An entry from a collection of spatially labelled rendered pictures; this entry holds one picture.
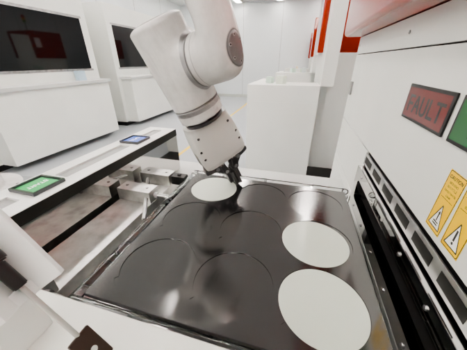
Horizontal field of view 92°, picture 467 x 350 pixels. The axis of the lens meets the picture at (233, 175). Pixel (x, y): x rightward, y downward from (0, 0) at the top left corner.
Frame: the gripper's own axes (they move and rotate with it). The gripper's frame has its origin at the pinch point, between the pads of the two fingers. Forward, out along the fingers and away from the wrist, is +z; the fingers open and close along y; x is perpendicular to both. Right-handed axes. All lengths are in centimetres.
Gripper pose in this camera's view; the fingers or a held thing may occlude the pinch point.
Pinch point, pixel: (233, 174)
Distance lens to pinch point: 51.3
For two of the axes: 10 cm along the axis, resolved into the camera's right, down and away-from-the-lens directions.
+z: 3.7, 7.2, 5.9
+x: 4.8, 4.0, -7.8
